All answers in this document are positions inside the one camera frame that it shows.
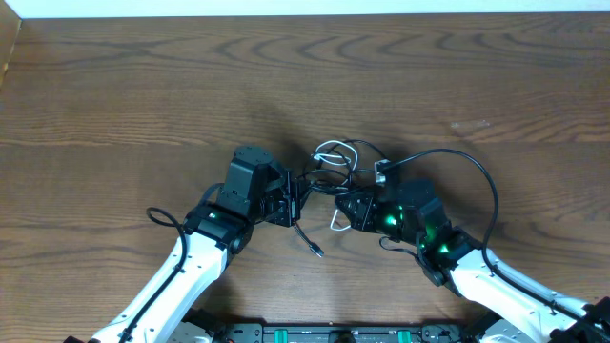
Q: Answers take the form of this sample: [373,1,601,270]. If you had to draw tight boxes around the black usb cable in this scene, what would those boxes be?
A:
[291,138,390,259]

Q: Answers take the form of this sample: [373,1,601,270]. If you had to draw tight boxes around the white usb cable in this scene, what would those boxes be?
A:
[312,139,359,232]

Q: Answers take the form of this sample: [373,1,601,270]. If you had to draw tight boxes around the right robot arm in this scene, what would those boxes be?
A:
[335,179,609,342]

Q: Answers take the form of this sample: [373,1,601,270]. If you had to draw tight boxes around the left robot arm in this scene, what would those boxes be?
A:
[91,146,308,343]

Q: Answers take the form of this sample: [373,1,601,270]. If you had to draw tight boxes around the left camera black cable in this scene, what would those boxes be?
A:
[116,206,188,343]

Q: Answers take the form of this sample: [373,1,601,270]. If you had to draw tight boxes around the camera black cable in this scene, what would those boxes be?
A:
[380,148,610,330]
[116,206,188,343]

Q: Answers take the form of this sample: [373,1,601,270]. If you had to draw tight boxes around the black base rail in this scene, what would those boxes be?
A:
[166,309,520,343]

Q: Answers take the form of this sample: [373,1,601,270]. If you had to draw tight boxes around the right camera black cable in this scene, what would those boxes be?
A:
[380,148,610,330]

